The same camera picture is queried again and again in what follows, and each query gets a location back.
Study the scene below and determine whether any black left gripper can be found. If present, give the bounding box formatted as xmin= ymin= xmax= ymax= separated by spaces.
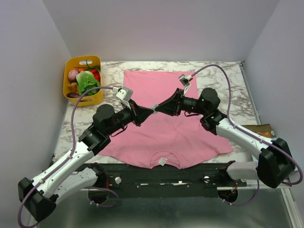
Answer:
xmin=106 ymin=99 xmax=154 ymax=136

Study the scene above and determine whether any pink t-shirt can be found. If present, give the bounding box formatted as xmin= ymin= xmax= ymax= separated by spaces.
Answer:
xmin=99 ymin=71 xmax=233 ymax=169

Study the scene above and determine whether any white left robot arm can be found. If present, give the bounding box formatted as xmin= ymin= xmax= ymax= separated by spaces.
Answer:
xmin=18 ymin=86 xmax=153 ymax=227

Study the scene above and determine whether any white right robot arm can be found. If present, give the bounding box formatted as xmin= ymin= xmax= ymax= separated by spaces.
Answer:
xmin=152 ymin=75 xmax=296 ymax=188

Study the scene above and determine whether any red toy pepper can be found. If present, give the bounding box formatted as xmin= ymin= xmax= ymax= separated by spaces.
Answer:
xmin=90 ymin=68 xmax=101 ymax=82

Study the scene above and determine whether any green toy lettuce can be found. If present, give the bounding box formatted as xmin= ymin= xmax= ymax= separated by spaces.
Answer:
xmin=76 ymin=71 xmax=101 ymax=95

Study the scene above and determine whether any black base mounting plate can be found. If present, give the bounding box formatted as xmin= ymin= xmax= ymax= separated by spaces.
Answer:
xmin=48 ymin=163 xmax=249 ymax=199

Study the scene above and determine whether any purple toy eggplant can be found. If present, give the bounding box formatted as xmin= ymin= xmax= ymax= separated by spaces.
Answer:
xmin=66 ymin=93 xmax=81 ymax=98

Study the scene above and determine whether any purple toy onion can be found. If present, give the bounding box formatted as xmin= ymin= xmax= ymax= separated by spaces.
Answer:
xmin=68 ymin=69 xmax=79 ymax=82

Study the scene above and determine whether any yellow plastic basket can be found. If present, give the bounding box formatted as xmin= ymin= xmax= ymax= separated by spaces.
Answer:
xmin=63 ymin=56 xmax=103 ymax=106

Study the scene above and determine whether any blue snack bag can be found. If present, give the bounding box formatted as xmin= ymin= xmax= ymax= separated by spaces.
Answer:
xmin=242 ymin=124 xmax=276 ymax=138

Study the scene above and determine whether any aluminium frame rail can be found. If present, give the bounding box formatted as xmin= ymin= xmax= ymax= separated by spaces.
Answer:
xmin=217 ymin=179 xmax=291 ymax=190

